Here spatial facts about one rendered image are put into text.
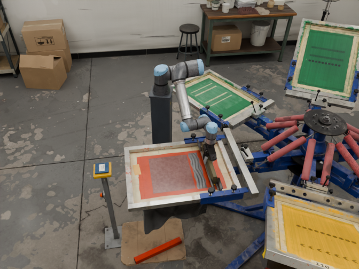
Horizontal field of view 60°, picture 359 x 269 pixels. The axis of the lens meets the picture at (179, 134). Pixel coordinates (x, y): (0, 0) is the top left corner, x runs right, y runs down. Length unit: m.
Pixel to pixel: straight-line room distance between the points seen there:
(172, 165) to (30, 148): 2.32
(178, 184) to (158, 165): 0.24
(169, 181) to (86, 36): 4.01
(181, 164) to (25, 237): 1.73
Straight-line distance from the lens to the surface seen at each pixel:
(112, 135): 4.11
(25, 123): 4.65
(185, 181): 2.25
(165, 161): 2.38
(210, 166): 2.22
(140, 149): 2.44
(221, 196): 2.13
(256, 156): 2.38
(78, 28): 5.76
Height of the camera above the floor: 2.68
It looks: 41 degrees down
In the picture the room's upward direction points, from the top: 2 degrees clockwise
